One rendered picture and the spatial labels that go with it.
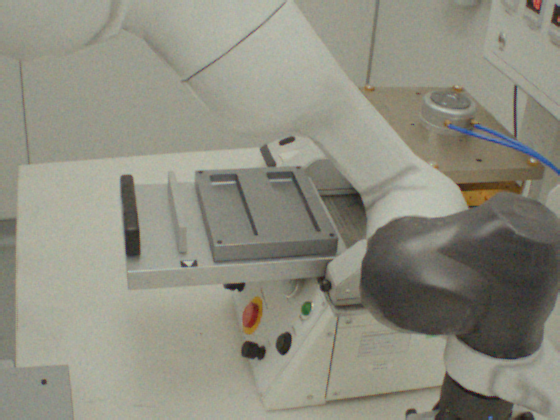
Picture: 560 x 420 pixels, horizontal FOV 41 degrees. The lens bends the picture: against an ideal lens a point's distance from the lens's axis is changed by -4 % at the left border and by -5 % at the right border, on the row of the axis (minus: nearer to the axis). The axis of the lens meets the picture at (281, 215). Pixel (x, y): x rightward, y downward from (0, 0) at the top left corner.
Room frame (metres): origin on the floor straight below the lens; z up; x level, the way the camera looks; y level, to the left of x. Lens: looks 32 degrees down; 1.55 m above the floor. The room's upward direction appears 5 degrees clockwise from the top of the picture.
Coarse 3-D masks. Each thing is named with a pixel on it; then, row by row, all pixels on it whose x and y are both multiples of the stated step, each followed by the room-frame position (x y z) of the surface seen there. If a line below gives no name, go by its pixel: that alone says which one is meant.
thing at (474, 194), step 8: (456, 184) 0.91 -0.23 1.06; (464, 184) 0.91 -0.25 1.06; (472, 184) 0.91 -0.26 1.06; (480, 184) 0.92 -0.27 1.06; (488, 184) 0.92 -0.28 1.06; (496, 184) 0.92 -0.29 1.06; (504, 184) 0.92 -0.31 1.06; (512, 184) 0.93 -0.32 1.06; (464, 192) 0.89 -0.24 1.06; (472, 192) 0.90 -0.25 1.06; (480, 192) 0.90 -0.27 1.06; (488, 192) 0.90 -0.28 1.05; (496, 192) 0.91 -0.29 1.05; (472, 200) 0.90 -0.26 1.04; (480, 200) 0.90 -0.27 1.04
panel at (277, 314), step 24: (264, 288) 0.94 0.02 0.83; (312, 288) 0.84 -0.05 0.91; (240, 312) 0.96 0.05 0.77; (264, 312) 0.90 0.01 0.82; (288, 312) 0.86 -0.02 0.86; (312, 312) 0.81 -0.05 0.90; (264, 336) 0.87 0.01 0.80; (264, 360) 0.83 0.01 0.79; (288, 360) 0.79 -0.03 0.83; (264, 384) 0.79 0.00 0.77
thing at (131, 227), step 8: (128, 176) 0.94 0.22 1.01; (120, 184) 0.93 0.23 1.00; (128, 184) 0.92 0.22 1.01; (128, 192) 0.89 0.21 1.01; (128, 200) 0.87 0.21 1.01; (128, 208) 0.85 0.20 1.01; (136, 208) 0.86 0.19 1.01; (128, 216) 0.83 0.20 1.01; (136, 216) 0.84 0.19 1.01; (128, 224) 0.82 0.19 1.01; (136, 224) 0.82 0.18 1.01; (128, 232) 0.80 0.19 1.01; (136, 232) 0.81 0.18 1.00; (128, 240) 0.80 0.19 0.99; (136, 240) 0.81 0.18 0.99; (128, 248) 0.80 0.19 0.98; (136, 248) 0.81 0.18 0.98
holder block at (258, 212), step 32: (224, 192) 0.97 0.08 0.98; (256, 192) 0.95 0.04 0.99; (288, 192) 0.98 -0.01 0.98; (224, 224) 0.88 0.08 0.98; (256, 224) 0.87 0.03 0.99; (288, 224) 0.90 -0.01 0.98; (320, 224) 0.88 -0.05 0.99; (224, 256) 0.81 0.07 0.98; (256, 256) 0.82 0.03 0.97; (288, 256) 0.83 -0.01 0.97
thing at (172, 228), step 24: (120, 192) 0.96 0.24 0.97; (144, 192) 0.97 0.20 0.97; (168, 192) 0.95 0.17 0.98; (192, 192) 0.98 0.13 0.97; (144, 216) 0.90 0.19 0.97; (168, 216) 0.91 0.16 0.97; (192, 216) 0.91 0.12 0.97; (144, 240) 0.84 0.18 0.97; (168, 240) 0.85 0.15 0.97; (192, 240) 0.85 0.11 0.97; (144, 264) 0.79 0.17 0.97; (168, 264) 0.79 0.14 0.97; (216, 264) 0.80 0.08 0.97; (240, 264) 0.81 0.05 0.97; (264, 264) 0.81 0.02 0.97; (288, 264) 0.82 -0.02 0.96; (312, 264) 0.83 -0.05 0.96; (144, 288) 0.77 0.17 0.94
